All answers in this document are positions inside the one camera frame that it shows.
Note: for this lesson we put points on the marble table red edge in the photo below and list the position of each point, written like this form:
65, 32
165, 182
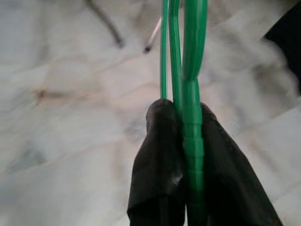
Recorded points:
113, 33

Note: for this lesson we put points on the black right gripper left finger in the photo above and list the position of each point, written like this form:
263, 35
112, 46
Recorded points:
157, 164

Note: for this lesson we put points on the green plastic hanger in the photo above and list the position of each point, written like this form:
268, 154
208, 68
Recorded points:
192, 141

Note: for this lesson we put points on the silver clothes rack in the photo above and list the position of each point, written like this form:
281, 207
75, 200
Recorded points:
152, 35

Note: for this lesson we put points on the black shirt red trim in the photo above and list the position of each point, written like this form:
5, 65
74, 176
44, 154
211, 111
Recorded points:
289, 23

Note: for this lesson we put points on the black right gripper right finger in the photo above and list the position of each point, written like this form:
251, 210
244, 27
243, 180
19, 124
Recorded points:
230, 183

